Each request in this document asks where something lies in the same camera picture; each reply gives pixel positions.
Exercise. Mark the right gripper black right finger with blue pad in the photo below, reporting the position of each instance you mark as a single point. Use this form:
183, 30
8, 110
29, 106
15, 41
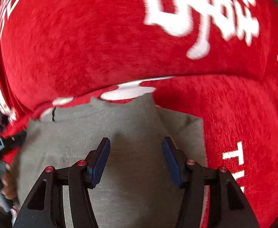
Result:
215, 189

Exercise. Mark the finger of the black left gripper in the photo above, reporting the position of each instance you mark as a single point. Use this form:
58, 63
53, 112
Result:
15, 140

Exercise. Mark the red sofa seat cushion cover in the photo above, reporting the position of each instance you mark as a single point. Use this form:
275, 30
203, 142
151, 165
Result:
240, 125

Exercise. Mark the red sofa back cushion cover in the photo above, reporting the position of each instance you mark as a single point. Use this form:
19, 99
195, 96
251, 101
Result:
52, 51

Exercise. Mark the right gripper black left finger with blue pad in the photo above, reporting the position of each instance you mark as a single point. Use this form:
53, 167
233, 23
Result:
56, 190

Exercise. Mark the grey knit garment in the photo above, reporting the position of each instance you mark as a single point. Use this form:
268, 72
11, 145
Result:
136, 188

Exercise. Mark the person's left hand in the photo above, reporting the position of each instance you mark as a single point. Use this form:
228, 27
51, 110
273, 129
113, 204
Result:
8, 189

